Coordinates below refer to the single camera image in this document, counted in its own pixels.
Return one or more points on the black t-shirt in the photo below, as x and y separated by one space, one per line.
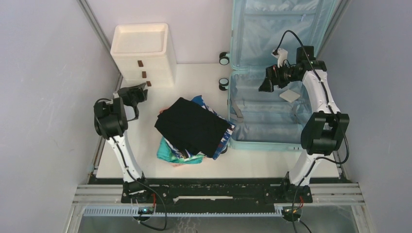
189 126

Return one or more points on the light blue ribbed suitcase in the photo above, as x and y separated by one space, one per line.
263 120

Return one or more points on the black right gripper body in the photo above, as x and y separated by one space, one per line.
284 74

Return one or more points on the black mounting base plate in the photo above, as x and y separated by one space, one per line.
270 190

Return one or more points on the small grey white box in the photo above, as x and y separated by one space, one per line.
289 96

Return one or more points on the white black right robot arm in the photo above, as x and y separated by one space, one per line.
325 130

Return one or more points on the teal polo shirt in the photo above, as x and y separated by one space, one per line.
170 154

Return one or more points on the blue white striped garment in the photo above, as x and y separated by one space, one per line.
199 100

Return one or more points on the white slotted cable duct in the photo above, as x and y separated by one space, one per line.
148 211

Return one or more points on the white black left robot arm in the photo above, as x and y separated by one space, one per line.
111 118

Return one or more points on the white drawer box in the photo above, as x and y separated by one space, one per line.
144 53

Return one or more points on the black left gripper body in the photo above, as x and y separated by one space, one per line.
138 94

